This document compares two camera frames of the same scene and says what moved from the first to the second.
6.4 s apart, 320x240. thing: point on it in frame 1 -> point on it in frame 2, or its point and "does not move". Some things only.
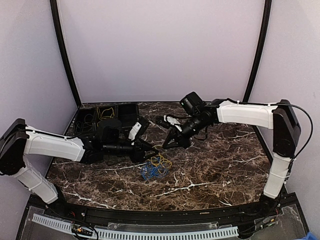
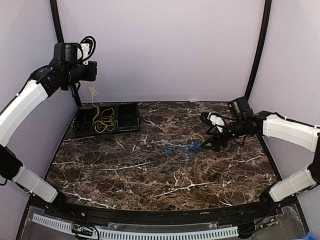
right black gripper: (182, 141) -> (213, 140)
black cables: (86, 126) does not move
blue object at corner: (310, 236) does not move
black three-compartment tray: (89, 115) does not move
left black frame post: (56, 13) does not move
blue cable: (153, 169) -> (188, 150)
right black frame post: (267, 14) does not move
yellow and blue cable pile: (160, 162) -> (99, 125)
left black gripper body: (136, 157) -> (90, 75)
